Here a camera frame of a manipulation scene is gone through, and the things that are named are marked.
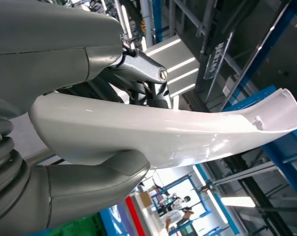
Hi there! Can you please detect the brown cardboard box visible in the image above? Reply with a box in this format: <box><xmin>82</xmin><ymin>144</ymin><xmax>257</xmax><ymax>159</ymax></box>
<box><xmin>138</xmin><ymin>191</ymin><xmax>153</xmax><ymax>208</ymax></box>

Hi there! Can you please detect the red barrier belt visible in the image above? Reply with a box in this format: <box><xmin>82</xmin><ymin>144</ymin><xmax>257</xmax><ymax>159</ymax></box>
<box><xmin>125</xmin><ymin>196</ymin><xmax>144</xmax><ymax>236</ymax></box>

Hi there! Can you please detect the dark hanging sign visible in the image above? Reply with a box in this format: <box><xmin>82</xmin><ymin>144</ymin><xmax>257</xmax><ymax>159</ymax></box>
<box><xmin>203</xmin><ymin>32</ymin><xmax>233</xmax><ymax>81</ymax></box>

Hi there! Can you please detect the person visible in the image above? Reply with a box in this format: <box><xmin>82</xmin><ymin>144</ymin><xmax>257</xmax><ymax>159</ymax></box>
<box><xmin>161</xmin><ymin>195</ymin><xmax>192</xmax><ymax>212</ymax></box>
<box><xmin>163</xmin><ymin>208</ymin><xmax>194</xmax><ymax>235</ymax></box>

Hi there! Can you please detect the green plastic crate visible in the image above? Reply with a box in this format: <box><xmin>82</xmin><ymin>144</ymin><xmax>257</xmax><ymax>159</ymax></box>
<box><xmin>44</xmin><ymin>213</ymin><xmax>107</xmax><ymax>236</ymax></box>

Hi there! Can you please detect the long ceiling light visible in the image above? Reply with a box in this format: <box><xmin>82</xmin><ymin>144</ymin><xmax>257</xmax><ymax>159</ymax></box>
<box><xmin>221</xmin><ymin>196</ymin><xmax>256</xmax><ymax>208</ymax></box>

